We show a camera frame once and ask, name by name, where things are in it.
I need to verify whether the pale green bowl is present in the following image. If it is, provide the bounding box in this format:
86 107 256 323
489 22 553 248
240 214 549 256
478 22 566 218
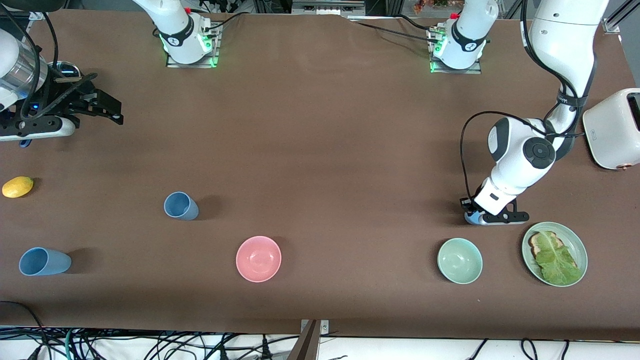
437 237 484 285

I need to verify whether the dark blue saucepan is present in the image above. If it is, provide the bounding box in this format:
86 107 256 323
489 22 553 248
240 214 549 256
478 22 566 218
19 67 98 149

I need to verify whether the toast slice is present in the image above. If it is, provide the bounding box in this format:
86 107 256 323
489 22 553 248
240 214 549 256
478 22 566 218
528 231 566 258

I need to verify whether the yellow lemon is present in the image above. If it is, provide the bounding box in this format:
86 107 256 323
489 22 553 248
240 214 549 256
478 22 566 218
1 176 35 199

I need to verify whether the green lettuce leaf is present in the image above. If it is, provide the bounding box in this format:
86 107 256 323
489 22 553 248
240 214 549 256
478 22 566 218
534 231 584 286

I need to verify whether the pale green plate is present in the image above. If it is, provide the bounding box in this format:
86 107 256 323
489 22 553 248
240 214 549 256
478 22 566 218
521 221 589 288

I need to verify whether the white toaster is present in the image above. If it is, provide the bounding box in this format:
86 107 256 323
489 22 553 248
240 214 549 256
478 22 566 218
582 88 640 171

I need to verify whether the brown table cover cloth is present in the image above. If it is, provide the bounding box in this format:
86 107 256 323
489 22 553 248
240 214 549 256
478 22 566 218
0 9 640 342

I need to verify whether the orange background object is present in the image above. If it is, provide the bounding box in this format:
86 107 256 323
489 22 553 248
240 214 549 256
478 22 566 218
414 0 451 14

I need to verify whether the pink bowl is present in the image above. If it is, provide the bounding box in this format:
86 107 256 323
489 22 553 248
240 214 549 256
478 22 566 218
235 235 282 283

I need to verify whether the dark metal strut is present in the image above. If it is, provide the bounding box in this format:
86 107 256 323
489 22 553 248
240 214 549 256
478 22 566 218
286 320 321 360

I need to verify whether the aluminium corner profile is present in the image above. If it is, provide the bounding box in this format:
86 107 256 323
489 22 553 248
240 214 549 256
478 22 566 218
602 0 640 35

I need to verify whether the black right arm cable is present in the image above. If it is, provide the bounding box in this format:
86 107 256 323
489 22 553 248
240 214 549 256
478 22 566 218
0 0 100 119

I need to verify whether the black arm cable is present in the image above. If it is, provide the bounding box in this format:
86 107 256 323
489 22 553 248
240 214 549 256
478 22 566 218
0 0 100 119
459 0 586 201

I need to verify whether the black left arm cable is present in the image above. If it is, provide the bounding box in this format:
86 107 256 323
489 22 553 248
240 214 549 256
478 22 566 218
459 0 586 201

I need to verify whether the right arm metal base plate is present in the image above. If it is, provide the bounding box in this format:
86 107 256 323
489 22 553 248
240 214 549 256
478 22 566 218
166 22 220 69

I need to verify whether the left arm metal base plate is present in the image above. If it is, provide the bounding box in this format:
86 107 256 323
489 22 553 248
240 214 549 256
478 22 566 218
429 25 483 75

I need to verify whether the black base cable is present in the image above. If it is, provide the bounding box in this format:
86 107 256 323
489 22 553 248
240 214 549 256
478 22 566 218
202 11 251 35
350 19 441 45
395 14 437 32

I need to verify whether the small metal table bracket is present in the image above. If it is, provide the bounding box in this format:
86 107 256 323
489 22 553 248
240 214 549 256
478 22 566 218
300 319 330 335

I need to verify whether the aluminium frame beam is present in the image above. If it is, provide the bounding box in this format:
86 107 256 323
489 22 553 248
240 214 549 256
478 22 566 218
291 0 366 16

